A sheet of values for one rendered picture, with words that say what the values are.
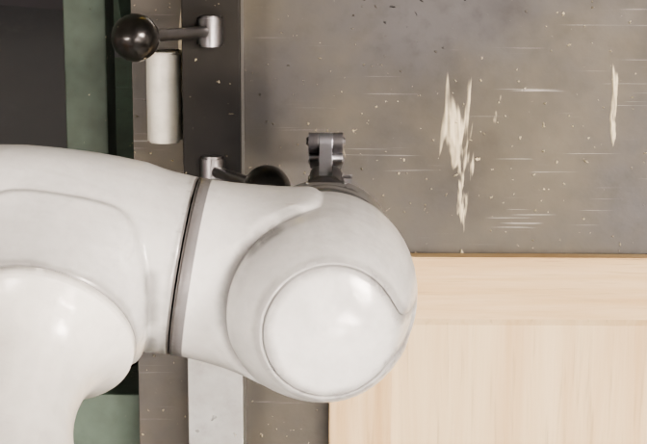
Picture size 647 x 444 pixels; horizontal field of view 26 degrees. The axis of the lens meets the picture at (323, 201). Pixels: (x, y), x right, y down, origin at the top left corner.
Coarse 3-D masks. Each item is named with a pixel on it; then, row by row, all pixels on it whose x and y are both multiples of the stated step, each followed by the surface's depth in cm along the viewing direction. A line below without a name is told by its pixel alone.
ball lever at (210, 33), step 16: (128, 16) 109; (144, 16) 110; (208, 16) 118; (112, 32) 110; (128, 32) 108; (144, 32) 109; (160, 32) 112; (176, 32) 114; (192, 32) 116; (208, 32) 118; (128, 48) 109; (144, 48) 109
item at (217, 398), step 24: (192, 360) 125; (192, 384) 126; (216, 384) 126; (240, 384) 126; (192, 408) 126; (216, 408) 126; (240, 408) 126; (192, 432) 127; (216, 432) 127; (240, 432) 127
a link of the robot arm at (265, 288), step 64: (256, 192) 77; (320, 192) 80; (192, 256) 74; (256, 256) 72; (320, 256) 70; (384, 256) 72; (192, 320) 75; (256, 320) 70; (320, 320) 70; (384, 320) 71; (320, 384) 71
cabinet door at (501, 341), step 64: (448, 256) 126; (512, 256) 126; (576, 256) 126; (640, 256) 126; (448, 320) 127; (512, 320) 127; (576, 320) 127; (640, 320) 127; (384, 384) 128; (448, 384) 128; (512, 384) 128; (576, 384) 128; (640, 384) 128
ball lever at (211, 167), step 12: (204, 156) 121; (216, 156) 121; (204, 168) 120; (216, 168) 120; (264, 168) 111; (276, 168) 112; (228, 180) 118; (240, 180) 116; (252, 180) 111; (264, 180) 111; (276, 180) 111; (288, 180) 112
